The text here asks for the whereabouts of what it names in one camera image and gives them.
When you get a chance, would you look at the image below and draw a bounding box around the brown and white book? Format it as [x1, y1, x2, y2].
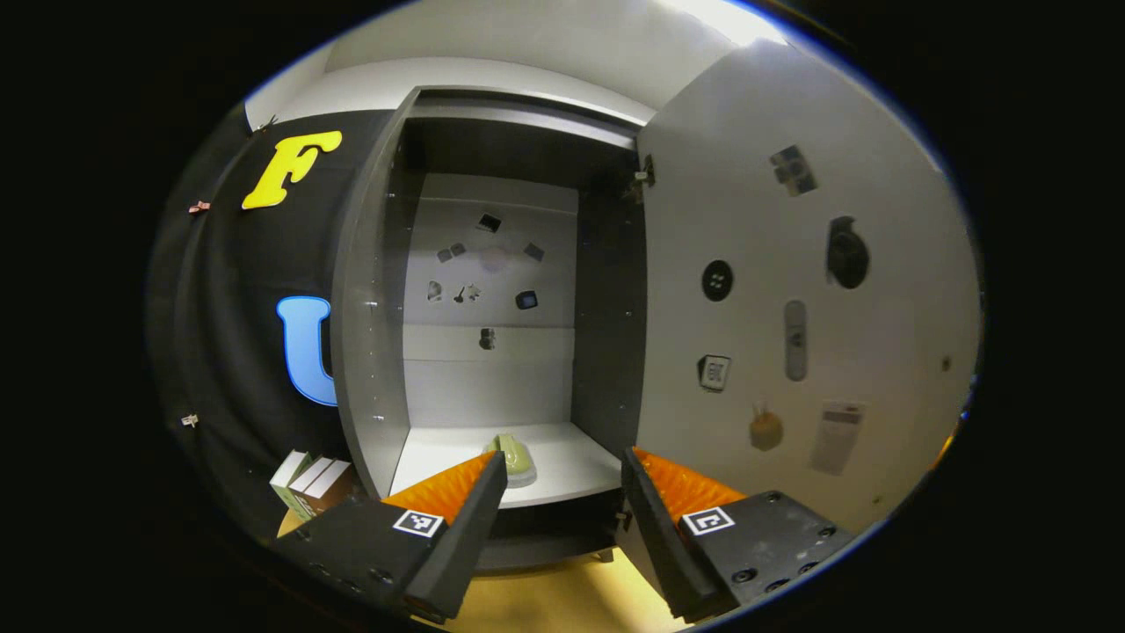
[290, 455, 336, 521]

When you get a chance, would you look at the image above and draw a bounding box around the light green book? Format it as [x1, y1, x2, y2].
[269, 449, 314, 520]

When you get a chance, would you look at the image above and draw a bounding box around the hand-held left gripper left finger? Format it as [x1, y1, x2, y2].
[266, 451, 510, 623]

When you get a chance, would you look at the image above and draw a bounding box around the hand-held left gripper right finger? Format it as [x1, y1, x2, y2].
[621, 446, 857, 625]

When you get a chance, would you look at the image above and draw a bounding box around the grey cabinet door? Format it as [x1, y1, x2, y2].
[615, 40, 983, 616]

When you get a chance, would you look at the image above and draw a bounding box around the black backdrop cloth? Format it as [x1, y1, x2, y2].
[145, 105, 414, 546]

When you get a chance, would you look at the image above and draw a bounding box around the long ceiling light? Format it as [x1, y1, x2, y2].
[668, 0, 789, 47]

